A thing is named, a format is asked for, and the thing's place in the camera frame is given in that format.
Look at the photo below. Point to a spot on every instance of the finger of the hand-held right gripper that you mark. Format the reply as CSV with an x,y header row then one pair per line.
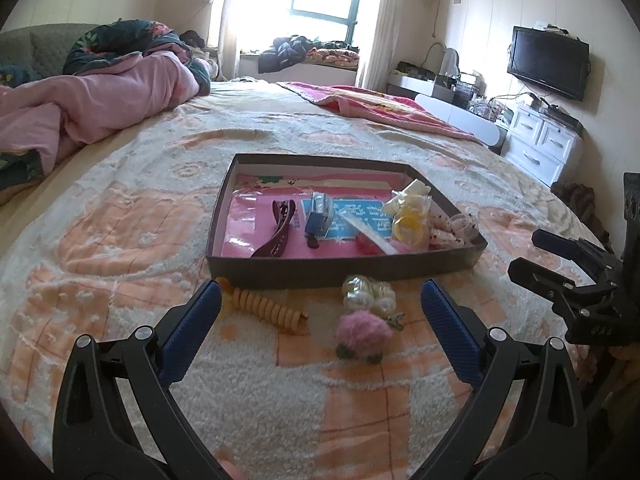
x,y
557,243
537,275

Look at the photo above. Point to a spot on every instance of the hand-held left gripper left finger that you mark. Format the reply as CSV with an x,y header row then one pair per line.
x,y
192,312

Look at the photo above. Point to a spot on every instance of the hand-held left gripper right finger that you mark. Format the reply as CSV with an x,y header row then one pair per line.
x,y
450,317

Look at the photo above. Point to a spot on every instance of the pearl hair clip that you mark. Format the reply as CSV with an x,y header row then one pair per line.
x,y
367,294

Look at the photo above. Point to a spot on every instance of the pink fluffy hair clip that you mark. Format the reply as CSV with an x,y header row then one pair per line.
x,y
362,332

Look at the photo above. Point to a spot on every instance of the yellow scrunchie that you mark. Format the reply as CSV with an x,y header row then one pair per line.
x,y
410,230

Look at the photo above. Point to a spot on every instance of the shallow dark cardboard box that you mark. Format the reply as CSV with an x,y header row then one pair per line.
x,y
350,272

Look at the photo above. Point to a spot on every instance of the brown hair claw clip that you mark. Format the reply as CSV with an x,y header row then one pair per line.
x,y
277,232

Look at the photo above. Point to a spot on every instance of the dark brown cloth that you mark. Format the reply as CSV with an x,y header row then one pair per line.
x,y
580,205

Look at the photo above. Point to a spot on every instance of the cream orange bedspread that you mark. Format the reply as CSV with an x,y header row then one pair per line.
x,y
125,260

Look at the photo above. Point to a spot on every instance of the white drawer cabinet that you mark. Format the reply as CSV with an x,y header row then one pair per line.
x,y
542,145

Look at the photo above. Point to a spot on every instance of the pink packet with blue label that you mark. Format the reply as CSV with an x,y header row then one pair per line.
x,y
250,225

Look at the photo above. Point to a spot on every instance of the black set-top box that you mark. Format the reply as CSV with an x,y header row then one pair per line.
x,y
562,116

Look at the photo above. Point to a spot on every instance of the white desk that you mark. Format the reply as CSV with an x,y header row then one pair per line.
x,y
465,115

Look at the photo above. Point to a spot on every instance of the pink blanket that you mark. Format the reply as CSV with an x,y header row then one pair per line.
x,y
390,110

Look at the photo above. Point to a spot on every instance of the pink floral quilt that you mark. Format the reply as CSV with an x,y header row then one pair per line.
x,y
110,95

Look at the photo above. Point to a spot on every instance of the pile of clothes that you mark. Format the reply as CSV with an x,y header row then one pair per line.
x,y
295,52

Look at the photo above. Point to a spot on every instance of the sheer white curtain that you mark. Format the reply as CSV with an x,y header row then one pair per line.
x,y
222,20
382,25

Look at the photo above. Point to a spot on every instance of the green padded headboard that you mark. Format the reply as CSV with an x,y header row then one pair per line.
x,y
40,45

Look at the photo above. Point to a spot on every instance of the black wall television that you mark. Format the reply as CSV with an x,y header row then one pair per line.
x,y
547,62

